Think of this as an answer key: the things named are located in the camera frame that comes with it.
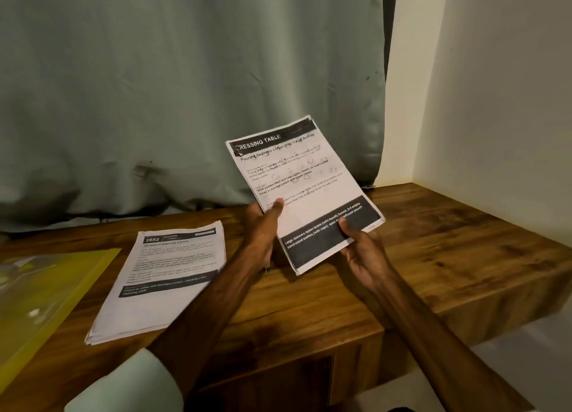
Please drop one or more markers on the person's left hand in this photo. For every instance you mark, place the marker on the person's left hand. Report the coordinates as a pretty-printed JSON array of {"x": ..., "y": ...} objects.
[{"x": 262, "y": 233}]

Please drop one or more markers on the person's right hand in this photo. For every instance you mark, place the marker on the person's right hand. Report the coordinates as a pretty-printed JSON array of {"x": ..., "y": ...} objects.
[{"x": 365, "y": 257}]

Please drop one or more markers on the yellow patterned folder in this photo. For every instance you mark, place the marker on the yellow patterned folder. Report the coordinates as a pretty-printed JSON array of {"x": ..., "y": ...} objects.
[{"x": 40, "y": 304}]

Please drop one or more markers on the person's left forearm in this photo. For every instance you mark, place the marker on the person's left forearm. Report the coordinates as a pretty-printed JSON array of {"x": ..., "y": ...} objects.
[{"x": 179, "y": 345}]

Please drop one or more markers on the person's right forearm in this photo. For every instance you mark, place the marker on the person's right forearm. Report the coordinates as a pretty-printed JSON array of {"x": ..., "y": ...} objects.
[{"x": 447, "y": 349}]

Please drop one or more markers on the pale green curtain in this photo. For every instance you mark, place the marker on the pale green curtain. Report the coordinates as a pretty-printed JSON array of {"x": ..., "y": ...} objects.
[{"x": 188, "y": 85}]

